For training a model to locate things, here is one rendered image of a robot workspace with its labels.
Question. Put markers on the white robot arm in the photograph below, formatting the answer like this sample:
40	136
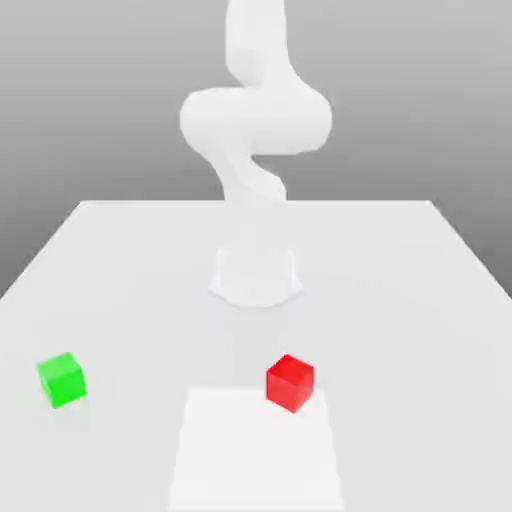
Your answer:
256	120

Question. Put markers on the small red cube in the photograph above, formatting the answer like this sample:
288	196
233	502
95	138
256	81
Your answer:
290	384

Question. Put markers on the small green cube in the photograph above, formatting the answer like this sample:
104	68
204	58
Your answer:
62	380

